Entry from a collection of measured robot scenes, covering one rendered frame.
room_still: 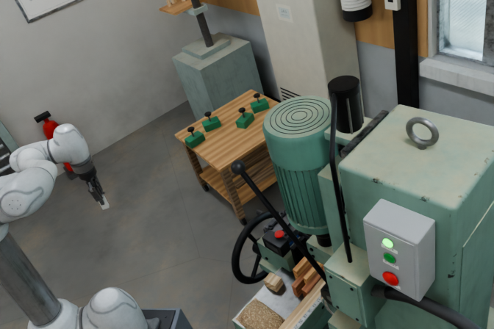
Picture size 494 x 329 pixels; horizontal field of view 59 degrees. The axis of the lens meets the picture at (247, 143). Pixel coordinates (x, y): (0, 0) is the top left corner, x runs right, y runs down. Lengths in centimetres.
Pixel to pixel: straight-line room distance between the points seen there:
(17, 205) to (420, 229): 98
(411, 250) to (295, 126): 37
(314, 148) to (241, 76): 257
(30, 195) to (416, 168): 96
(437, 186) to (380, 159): 11
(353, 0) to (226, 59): 128
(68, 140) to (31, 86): 210
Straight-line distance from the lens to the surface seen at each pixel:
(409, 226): 77
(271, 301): 141
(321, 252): 128
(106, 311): 165
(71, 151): 186
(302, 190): 104
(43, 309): 165
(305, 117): 99
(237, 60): 343
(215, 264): 276
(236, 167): 102
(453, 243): 81
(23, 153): 188
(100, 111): 411
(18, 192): 130
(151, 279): 288
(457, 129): 89
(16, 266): 153
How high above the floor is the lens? 206
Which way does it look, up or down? 35 degrees down
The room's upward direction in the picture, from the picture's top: 18 degrees counter-clockwise
